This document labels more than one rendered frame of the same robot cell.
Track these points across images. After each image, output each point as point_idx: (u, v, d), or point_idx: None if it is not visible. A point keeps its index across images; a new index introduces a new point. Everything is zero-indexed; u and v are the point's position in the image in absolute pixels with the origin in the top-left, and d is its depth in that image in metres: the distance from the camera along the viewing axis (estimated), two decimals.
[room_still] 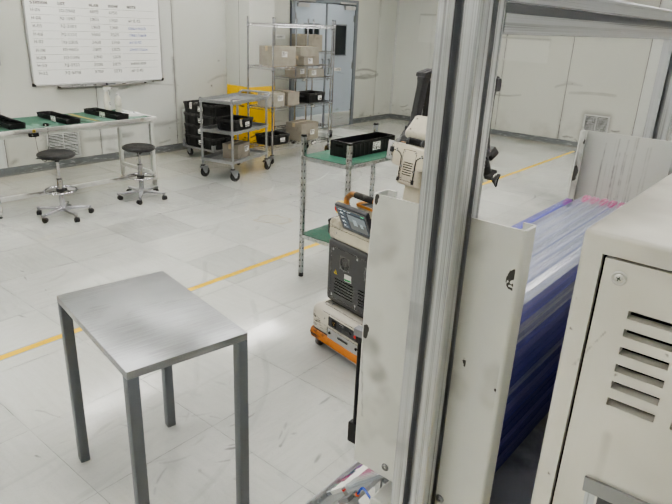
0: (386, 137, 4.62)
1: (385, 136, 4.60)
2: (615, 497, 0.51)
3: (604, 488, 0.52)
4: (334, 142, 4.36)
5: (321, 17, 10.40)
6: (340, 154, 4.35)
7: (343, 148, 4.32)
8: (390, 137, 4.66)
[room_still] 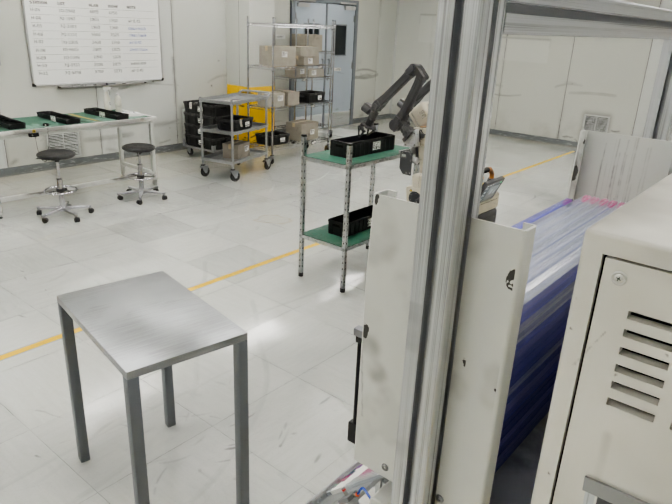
0: (386, 137, 4.62)
1: (385, 136, 4.60)
2: (615, 497, 0.51)
3: (604, 488, 0.52)
4: (334, 142, 4.36)
5: (321, 17, 10.40)
6: (340, 154, 4.35)
7: (343, 148, 4.32)
8: (390, 137, 4.66)
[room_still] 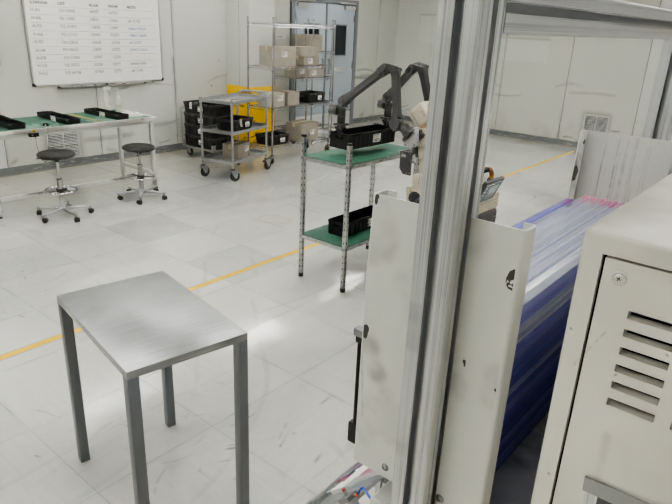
0: (387, 129, 4.60)
1: (385, 128, 4.58)
2: (615, 497, 0.51)
3: (604, 488, 0.52)
4: (334, 133, 4.34)
5: (321, 17, 10.40)
6: (340, 146, 4.33)
7: (343, 140, 4.30)
8: (390, 130, 4.64)
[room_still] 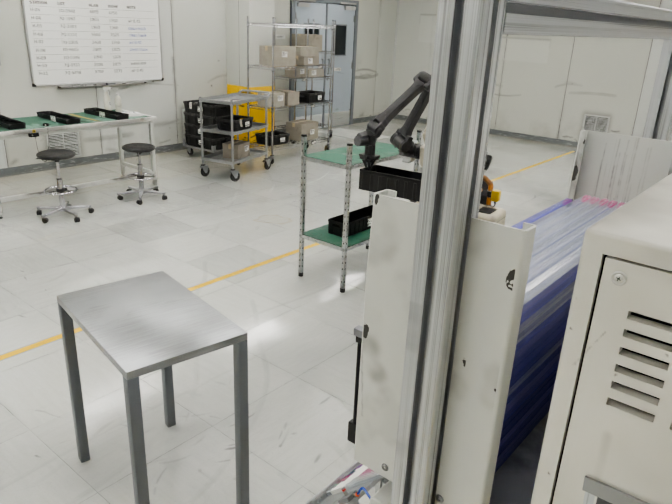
0: (391, 169, 3.34)
1: (395, 168, 3.33)
2: (615, 497, 0.51)
3: (604, 488, 0.52)
4: None
5: (321, 17, 10.40)
6: None
7: None
8: (383, 169, 3.37)
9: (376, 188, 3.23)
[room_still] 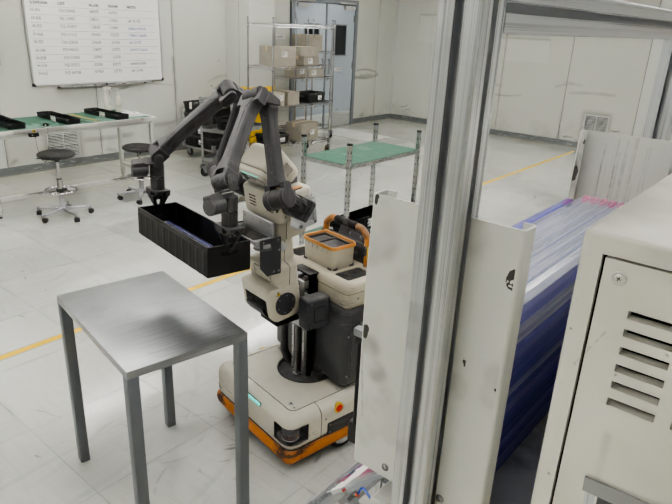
0: (187, 210, 2.47)
1: (191, 209, 2.46)
2: (615, 497, 0.51)
3: (604, 488, 0.52)
4: (217, 250, 2.07)
5: (321, 17, 10.40)
6: (233, 268, 2.13)
7: (239, 254, 2.13)
8: (181, 209, 2.51)
9: (150, 235, 2.39)
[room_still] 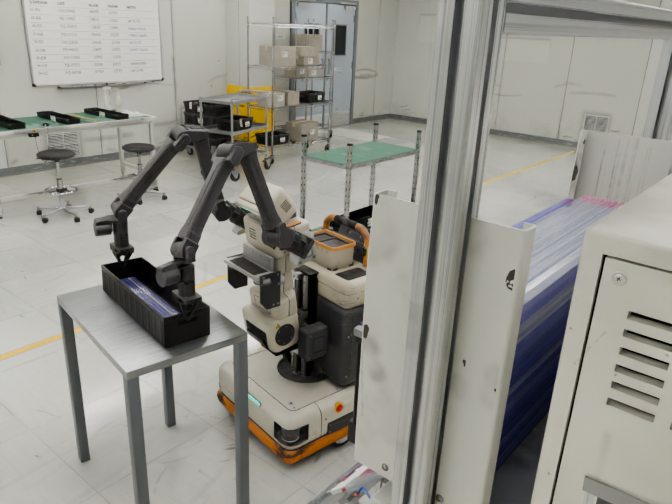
0: (151, 267, 2.45)
1: (155, 266, 2.43)
2: (615, 497, 0.51)
3: (604, 488, 0.52)
4: (174, 319, 2.04)
5: (321, 17, 10.40)
6: (191, 335, 2.11)
7: (198, 321, 2.11)
8: (146, 265, 2.49)
9: (113, 294, 2.37)
